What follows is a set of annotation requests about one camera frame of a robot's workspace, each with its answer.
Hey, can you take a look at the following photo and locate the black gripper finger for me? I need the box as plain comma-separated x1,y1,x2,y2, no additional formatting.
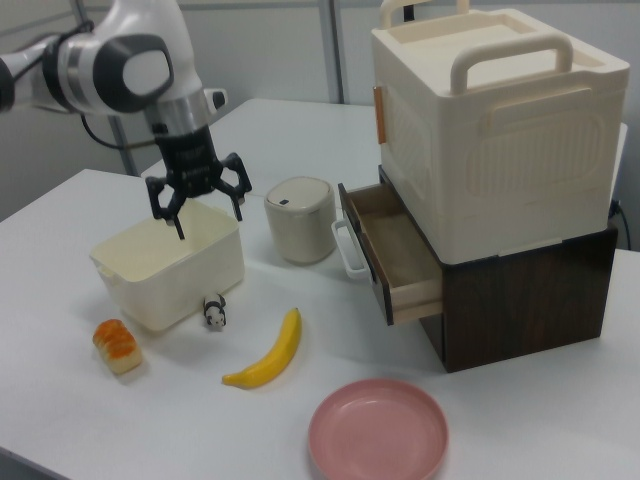
145,174,187,242
212,151,253,224

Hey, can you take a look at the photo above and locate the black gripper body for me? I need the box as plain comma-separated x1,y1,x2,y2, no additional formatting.
149,122,226,199

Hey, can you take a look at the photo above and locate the white plastic box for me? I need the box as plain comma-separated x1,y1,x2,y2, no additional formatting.
88,199,246,334

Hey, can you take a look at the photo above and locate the small beige trash can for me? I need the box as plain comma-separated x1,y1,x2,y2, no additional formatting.
263,175,337,265

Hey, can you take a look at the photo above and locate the small panda figurine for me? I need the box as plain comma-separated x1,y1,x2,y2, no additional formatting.
202,293,229,331

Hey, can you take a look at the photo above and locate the toy bread with orange glaze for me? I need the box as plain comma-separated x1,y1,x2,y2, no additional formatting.
91,317,144,377

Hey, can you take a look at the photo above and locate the yellow toy banana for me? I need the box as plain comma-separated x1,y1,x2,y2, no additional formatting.
221,306,304,388

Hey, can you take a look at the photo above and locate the wooden crate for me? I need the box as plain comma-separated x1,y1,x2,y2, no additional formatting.
369,0,630,264

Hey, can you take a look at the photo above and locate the pink plastic plate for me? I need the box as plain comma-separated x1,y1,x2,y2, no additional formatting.
307,378,450,480

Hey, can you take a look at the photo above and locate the dark wooden drawer cabinet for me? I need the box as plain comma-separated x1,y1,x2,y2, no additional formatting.
378,164,619,375

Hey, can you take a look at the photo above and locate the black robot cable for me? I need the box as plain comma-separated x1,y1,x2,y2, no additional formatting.
77,112,161,150

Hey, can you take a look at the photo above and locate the wooden drawer with white handle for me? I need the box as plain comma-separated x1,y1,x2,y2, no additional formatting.
331,182,445,327

